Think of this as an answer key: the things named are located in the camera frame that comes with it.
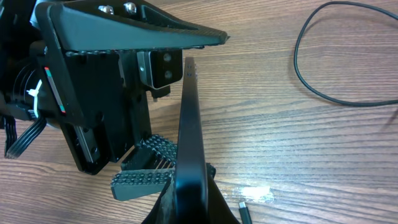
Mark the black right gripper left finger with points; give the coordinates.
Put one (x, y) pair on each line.
(98, 59)

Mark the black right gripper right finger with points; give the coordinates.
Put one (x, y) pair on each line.
(158, 159)

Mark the black smartphone with blue screen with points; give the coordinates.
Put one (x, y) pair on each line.
(169, 208)

